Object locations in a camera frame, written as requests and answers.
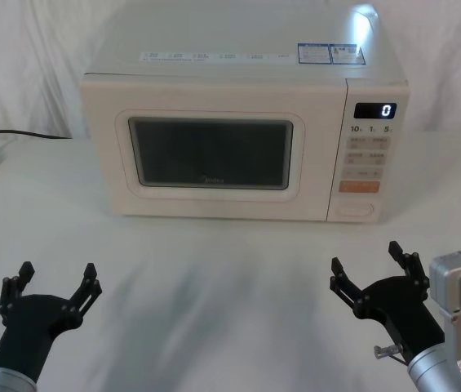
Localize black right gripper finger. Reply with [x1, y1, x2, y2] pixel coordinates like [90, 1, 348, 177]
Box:
[388, 240, 431, 303]
[328, 256, 367, 316]

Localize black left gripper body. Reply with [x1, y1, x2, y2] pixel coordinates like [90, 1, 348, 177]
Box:
[0, 292, 81, 384]

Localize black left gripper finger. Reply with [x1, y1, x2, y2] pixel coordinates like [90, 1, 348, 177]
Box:
[62, 263, 104, 327]
[0, 261, 36, 326]

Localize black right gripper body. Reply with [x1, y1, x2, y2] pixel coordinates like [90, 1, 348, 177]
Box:
[353, 275, 446, 363]

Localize cream microwave oven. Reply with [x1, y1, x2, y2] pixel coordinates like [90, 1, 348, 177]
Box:
[78, 3, 410, 224]

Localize white table cloth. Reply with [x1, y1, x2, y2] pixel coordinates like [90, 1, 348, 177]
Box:
[0, 130, 461, 392]

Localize white curtain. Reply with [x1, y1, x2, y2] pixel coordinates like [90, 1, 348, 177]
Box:
[0, 0, 461, 142]

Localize right gripper thin dark cable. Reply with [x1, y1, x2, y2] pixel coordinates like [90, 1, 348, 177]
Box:
[373, 344, 411, 368]

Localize black power cable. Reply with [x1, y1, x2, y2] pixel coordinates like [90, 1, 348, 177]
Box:
[0, 129, 73, 158]

